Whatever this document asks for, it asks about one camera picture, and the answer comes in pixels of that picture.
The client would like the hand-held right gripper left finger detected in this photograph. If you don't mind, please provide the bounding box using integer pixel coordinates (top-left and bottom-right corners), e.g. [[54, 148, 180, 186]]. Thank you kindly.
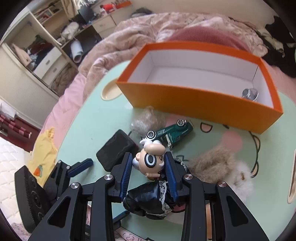
[[28, 152, 133, 241]]

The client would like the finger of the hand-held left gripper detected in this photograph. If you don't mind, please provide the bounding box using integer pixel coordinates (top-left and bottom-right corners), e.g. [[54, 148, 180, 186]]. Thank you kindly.
[[68, 159, 94, 178], [113, 210, 131, 230]]

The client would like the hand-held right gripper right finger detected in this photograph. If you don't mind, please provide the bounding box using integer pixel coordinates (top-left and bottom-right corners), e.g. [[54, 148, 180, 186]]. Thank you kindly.
[[164, 151, 270, 241]]

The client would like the big-eyed doll head figure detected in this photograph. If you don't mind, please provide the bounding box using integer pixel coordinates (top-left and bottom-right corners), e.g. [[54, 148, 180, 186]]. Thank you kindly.
[[132, 137, 166, 179]]

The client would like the black lace doll dress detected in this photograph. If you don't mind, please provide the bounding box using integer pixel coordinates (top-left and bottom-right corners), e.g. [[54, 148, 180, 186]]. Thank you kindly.
[[122, 159, 192, 219]]

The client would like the white fluffy plush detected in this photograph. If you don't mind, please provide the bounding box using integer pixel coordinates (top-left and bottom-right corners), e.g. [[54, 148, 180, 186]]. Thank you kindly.
[[231, 162, 255, 200]]

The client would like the orange cardboard box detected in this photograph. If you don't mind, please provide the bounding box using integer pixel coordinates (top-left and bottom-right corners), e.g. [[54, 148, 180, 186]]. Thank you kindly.
[[116, 41, 284, 134]]

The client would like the green cartoon desktop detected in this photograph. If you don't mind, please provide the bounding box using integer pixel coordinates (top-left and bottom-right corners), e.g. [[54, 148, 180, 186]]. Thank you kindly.
[[55, 61, 296, 241]]

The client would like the pink floral pajama cloth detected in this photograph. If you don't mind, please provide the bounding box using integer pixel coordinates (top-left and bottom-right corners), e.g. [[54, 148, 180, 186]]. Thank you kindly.
[[116, 228, 148, 241]]

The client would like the black boxy toy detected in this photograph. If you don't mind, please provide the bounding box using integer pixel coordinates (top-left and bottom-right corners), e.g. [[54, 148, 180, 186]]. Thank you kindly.
[[96, 129, 139, 172]]

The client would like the yellow cloth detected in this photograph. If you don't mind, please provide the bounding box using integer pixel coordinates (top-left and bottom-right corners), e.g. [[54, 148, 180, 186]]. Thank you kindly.
[[27, 127, 58, 188]]

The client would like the green toy car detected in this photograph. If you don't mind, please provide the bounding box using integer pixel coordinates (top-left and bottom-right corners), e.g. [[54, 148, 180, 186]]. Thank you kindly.
[[146, 119, 194, 149]]

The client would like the beige fur tuft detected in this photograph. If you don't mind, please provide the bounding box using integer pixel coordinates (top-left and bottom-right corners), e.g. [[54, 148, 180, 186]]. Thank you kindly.
[[190, 148, 236, 183]]

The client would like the clear plastic wrap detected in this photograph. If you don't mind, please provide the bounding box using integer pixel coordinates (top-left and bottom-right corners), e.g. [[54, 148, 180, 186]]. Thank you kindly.
[[129, 106, 166, 137]]

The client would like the red checkered rug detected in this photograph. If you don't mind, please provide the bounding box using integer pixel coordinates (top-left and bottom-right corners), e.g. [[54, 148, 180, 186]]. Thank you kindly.
[[0, 113, 31, 139]]

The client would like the metal keyring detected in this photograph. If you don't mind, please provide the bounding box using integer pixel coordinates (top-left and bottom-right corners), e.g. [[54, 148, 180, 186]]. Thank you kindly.
[[241, 88, 259, 101]]

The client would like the white paper roll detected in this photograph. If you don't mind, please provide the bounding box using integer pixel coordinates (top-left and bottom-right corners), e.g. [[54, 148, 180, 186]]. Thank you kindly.
[[70, 40, 84, 63]]

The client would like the cream open wardrobe shelf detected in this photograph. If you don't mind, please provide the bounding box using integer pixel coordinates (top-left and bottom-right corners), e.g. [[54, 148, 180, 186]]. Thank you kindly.
[[0, 10, 102, 98]]

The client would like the white cloth heap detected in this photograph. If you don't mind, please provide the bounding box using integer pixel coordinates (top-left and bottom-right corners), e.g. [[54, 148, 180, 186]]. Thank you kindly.
[[60, 22, 80, 41]]

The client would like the pink floral quilt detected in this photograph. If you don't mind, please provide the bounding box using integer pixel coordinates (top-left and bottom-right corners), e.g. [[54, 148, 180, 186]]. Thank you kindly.
[[77, 11, 269, 102]]

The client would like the white drawer cabinet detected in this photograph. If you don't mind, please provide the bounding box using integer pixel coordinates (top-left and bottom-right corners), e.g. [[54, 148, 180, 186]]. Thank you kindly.
[[92, 14, 117, 35]]

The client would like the black monitor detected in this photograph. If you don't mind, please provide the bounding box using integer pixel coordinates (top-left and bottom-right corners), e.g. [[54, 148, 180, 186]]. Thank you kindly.
[[77, 5, 94, 24]]

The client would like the black clothes pile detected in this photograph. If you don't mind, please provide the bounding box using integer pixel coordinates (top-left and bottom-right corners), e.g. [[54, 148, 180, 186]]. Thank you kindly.
[[265, 16, 296, 78]]

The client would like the grey striped cloth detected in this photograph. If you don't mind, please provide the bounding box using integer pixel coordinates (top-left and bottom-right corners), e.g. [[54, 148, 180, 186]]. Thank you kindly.
[[131, 8, 148, 18]]

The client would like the orange desk tray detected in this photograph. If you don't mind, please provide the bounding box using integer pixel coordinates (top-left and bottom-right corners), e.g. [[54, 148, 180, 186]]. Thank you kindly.
[[111, 0, 131, 8]]

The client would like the beige crumpled garment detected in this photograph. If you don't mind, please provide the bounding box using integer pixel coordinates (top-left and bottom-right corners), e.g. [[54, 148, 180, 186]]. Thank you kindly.
[[258, 28, 285, 58]]

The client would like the maroon corduroy pillow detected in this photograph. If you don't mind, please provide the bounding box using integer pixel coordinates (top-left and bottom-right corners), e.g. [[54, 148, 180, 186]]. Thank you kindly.
[[165, 26, 251, 52]]

